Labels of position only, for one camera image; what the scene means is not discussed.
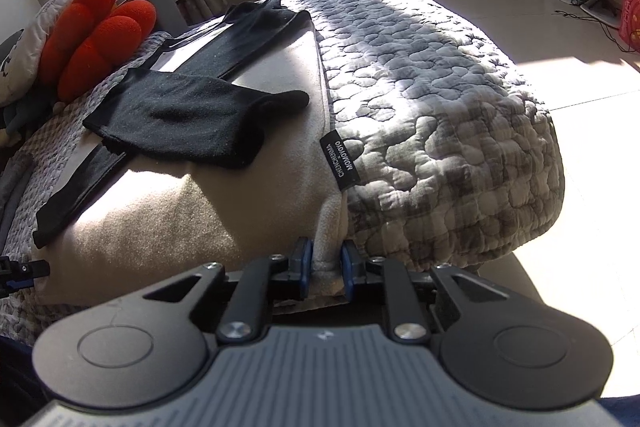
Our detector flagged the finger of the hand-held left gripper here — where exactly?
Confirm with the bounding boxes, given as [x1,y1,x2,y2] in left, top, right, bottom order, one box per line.
[0,256,52,296]

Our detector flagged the blue plush toy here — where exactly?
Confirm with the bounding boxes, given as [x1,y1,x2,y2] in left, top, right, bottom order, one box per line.
[0,99,56,138]

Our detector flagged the beige patterned curtain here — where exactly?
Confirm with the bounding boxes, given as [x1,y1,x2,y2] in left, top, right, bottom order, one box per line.
[175,0,222,26]

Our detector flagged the red gift bag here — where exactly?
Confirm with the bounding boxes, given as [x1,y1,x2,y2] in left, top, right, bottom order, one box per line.
[619,0,640,56]

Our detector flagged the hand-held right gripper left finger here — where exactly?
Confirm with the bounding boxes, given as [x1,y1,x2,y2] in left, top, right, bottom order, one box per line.
[142,237,315,344]

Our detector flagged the grey fabric box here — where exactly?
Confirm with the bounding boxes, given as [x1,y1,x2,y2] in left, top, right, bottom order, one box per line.
[127,0,189,36]

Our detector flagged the grey cloth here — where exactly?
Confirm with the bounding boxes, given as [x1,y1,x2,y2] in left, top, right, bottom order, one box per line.
[0,154,37,253]

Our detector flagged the red knitted pumpkin cushion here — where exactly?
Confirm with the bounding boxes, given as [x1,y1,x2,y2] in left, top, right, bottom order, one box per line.
[39,0,157,102]

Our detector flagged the black strap garment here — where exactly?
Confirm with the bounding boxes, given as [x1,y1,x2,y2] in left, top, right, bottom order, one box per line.
[32,19,227,251]

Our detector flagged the grey checked quilt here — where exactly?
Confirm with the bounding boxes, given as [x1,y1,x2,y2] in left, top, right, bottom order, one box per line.
[0,0,566,348]

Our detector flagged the beige fleece garment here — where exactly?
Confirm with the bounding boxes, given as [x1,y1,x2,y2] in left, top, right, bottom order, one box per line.
[32,24,351,305]

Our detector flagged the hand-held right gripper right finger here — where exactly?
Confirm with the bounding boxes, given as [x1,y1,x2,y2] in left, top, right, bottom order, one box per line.
[340,241,502,344]

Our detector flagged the white printed pillow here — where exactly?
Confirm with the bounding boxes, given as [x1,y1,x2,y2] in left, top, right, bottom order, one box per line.
[0,0,81,108]

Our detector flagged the black floor cable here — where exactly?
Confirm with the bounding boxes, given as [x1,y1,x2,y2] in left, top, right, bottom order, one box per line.
[555,9,640,56]

